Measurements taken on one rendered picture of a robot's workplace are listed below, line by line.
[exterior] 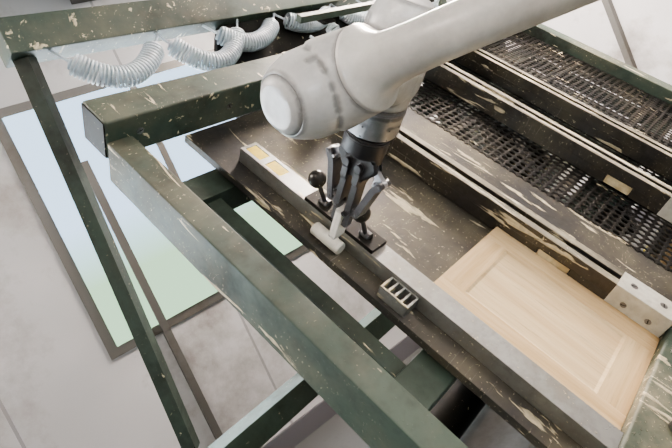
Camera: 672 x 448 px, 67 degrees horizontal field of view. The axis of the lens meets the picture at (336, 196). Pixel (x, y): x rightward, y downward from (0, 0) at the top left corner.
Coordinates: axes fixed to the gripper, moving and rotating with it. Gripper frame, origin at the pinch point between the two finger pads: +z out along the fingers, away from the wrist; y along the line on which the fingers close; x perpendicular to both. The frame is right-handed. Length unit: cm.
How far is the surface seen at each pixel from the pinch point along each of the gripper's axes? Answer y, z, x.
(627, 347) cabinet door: 52, 14, 36
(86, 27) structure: -103, 9, 6
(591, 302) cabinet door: 42, 14, 42
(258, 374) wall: -63, 218, 70
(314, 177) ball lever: -11.7, 0.2, 5.2
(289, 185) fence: -21.3, 11.4, 9.9
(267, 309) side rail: 0.4, 12.9, -15.7
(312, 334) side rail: 10.0, 10.4, -14.5
